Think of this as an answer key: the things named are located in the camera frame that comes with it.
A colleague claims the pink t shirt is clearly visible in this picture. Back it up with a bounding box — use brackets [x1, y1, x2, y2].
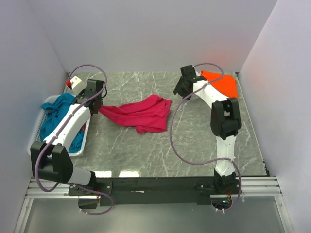
[99, 94, 172, 133]

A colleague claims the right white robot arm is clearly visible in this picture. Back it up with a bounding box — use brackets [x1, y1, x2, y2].
[173, 65, 242, 194]

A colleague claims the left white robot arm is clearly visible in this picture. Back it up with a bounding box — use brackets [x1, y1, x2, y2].
[30, 79, 106, 195]

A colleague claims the folded orange t shirt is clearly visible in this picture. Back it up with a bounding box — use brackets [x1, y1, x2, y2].
[201, 70, 239, 99]

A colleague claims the blue t shirt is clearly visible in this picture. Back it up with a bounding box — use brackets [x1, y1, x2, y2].
[39, 93, 86, 156]

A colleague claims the black base beam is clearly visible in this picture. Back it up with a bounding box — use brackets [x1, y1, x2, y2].
[68, 176, 242, 210]

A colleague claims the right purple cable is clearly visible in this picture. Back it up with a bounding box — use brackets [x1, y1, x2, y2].
[169, 63, 242, 212]

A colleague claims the aluminium frame rail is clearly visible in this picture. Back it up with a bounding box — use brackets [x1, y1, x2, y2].
[15, 177, 293, 233]

